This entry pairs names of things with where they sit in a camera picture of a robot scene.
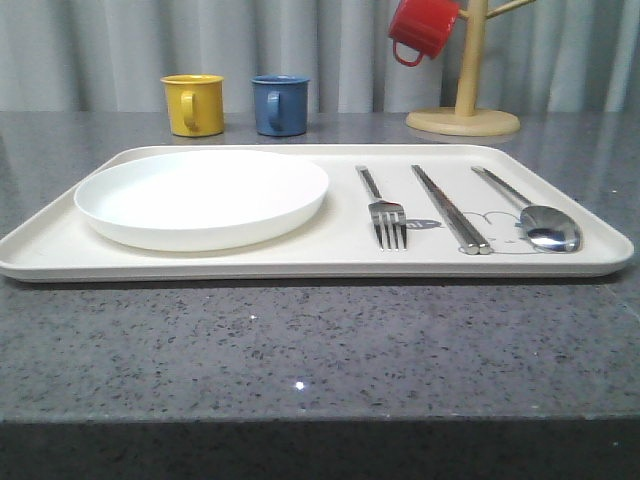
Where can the silver metal spoon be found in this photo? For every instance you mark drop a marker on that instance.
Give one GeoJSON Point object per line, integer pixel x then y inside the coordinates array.
{"type": "Point", "coordinates": [545, 227]}

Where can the grey curtain backdrop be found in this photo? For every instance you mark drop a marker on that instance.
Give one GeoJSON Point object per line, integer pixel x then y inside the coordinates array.
{"type": "Point", "coordinates": [548, 56]}

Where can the beige rabbit serving tray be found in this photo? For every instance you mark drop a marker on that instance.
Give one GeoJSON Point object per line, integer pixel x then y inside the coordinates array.
{"type": "Point", "coordinates": [57, 244]}

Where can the white round plate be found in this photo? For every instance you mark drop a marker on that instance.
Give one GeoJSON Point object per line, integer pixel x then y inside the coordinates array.
{"type": "Point", "coordinates": [202, 200]}

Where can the blue enamel mug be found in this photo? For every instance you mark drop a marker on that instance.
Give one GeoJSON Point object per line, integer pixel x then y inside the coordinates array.
{"type": "Point", "coordinates": [280, 104]}

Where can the wooden mug tree stand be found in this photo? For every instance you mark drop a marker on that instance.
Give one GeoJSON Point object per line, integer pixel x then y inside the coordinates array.
{"type": "Point", "coordinates": [465, 118]}

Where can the yellow enamel mug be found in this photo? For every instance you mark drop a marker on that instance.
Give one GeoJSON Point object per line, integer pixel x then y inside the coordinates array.
{"type": "Point", "coordinates": [194, 104]}

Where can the red enamel mug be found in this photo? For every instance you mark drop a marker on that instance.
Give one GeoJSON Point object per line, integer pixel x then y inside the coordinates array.
{"type": "Point", "coordinates": [422, 25]}

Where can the silver metal fork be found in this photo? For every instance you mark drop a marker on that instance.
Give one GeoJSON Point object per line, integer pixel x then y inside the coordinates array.
{"type": "Point", "coordinates": [388, 218]}

